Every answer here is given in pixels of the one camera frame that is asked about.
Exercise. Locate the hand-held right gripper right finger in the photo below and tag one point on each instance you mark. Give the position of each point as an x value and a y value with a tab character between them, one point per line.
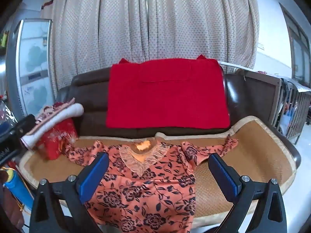
224	174

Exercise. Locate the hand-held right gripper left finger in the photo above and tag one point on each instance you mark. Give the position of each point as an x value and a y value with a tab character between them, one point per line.
94	174

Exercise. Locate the orange floral blouse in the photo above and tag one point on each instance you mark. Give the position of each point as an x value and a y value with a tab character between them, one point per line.
145	194

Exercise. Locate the woven bamboo mat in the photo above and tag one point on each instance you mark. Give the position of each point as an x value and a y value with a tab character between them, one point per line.
255	150

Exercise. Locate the red gift bag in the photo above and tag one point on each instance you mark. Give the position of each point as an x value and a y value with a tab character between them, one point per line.
58	138

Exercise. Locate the white rolled cloth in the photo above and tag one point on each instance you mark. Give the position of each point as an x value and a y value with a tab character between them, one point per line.
60	117

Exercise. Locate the blue bottle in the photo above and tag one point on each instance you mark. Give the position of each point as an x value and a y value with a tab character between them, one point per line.
17	187

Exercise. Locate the glass door cabinet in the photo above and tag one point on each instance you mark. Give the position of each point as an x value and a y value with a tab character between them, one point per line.
34	65

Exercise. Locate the wooden crib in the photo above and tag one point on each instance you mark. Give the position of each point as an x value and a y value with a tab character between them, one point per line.
277	97

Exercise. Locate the red cloth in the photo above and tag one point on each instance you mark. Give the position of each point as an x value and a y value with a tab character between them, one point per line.
167	94

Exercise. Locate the window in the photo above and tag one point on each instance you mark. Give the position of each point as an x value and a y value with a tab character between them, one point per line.
298	48

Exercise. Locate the beige dotted curtain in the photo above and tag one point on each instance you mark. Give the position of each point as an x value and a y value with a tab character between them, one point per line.
121	29

